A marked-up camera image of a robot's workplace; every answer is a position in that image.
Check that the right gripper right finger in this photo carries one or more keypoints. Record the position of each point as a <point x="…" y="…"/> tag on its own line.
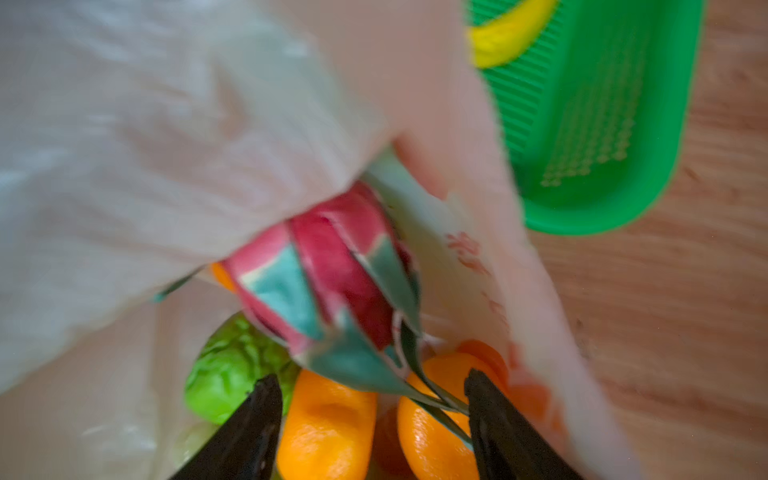
<point x="505" y="444"/>

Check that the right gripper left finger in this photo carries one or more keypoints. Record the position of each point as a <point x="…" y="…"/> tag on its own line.
<point x="245" y="446"/>

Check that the light green crinkled fruit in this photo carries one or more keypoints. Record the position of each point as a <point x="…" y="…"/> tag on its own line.
<point x="234" y="358"/>

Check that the pink dragon fruit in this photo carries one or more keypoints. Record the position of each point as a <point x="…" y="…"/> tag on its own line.
<point x="338" y="288"/>

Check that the translucent plastic bag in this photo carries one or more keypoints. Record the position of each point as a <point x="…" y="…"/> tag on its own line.
<point x="143" y="139"/>

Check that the orange fruit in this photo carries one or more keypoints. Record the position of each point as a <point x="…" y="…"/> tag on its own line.
<point x="328" y="432"/>
<point x="431" y="450"/>

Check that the green plastic basket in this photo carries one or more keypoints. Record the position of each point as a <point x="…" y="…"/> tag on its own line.
<point x="593" y="111"/>

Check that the yellow banana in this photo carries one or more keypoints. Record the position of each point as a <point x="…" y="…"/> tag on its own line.
<point x="506" y="37"/>

